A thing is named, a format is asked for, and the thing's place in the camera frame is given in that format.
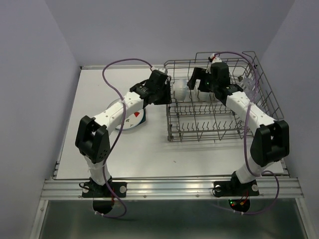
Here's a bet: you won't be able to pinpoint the white ribbed bowl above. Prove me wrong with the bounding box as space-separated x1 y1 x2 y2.
197 90 211 102
173 79 187 102

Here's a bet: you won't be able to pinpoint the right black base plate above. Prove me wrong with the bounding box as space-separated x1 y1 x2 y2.
213 180 260 197

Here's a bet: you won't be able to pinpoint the white plate red strawberries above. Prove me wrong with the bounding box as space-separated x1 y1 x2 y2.
123 110 143 130

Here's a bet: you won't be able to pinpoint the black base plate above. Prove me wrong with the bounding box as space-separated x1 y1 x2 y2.
213 180 260 197
79 181 127 198

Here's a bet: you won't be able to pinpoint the aluminium mounting rail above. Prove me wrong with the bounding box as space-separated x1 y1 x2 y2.
40 176 304 201

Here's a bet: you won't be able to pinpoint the clear textured glass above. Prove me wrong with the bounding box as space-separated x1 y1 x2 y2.
247 92 260 104
240 78 255 94

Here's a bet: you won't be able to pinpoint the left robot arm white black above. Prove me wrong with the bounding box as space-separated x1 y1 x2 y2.
75 70 171 196

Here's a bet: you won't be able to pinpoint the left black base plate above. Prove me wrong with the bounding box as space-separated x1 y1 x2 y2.
79 181 127 198

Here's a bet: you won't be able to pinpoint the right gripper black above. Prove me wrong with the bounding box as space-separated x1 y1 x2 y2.
186 66 218 92

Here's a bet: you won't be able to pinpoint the white plate blue stripes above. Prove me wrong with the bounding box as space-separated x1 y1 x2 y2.
107 98 121 109

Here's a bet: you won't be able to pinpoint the dark teal square plate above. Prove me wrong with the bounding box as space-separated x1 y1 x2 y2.
139 109 146 124

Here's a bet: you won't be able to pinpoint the clear textured glass middle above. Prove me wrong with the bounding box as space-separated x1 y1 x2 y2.
247 92 260 104

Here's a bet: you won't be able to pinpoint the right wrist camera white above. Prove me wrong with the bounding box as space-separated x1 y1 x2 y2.
206 53 222 74

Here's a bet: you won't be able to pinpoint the grey wire dish rack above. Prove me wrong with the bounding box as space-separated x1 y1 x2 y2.
164 51 284 142

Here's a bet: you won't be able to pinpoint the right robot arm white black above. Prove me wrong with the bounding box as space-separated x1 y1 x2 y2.
187 62 290 194

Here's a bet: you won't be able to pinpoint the clear textured glass rear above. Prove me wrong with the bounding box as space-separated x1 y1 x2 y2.
240 78 255 94

